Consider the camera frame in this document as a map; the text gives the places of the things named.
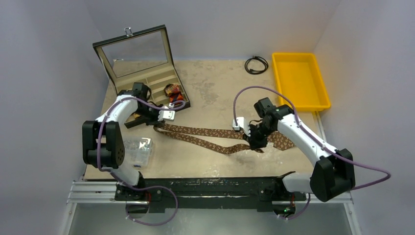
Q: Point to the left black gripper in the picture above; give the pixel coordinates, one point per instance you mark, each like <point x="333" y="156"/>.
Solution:
<point x="154" y="121"/>

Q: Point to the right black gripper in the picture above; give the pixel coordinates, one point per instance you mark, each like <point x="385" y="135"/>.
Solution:
<point x="254" y="137"/>

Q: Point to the brown floral tie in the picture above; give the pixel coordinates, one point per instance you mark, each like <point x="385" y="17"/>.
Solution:
<point x="222" y="141"/>

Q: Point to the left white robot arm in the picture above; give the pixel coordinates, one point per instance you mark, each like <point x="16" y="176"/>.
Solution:
<point x="102" y="142"/>

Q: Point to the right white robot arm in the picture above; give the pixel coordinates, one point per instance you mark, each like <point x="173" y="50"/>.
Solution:
<point x="333" y="172"/>

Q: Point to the orange navy rolled tie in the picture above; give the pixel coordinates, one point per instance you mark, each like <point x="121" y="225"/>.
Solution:
<point x="176" y="97"/>

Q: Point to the multicolour patterned rolled tie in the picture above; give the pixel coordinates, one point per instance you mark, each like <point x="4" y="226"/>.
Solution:
<point x="171" y="89"/>

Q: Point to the clear plastic screw box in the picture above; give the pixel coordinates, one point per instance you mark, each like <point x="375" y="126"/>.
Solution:
<point x="138" y="151"/>

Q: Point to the black tie display box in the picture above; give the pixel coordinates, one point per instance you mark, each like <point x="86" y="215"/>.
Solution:
<point x="144" y="56"/>

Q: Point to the yellow plastic tray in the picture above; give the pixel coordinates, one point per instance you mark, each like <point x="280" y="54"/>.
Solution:
<point x="298" y="78"/>

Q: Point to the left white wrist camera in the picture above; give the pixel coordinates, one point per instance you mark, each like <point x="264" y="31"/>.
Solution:
<point x="167" y="114"/>

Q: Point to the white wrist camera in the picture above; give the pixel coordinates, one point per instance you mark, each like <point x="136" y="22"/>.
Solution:
<point x="241" y="124"/>
<point x="167" y="114"/>

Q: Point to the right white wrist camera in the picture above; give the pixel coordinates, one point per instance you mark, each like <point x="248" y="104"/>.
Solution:
<point x="241" y="124"/>

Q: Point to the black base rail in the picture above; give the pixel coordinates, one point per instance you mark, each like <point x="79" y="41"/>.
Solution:
<point x="263" y="194"/>

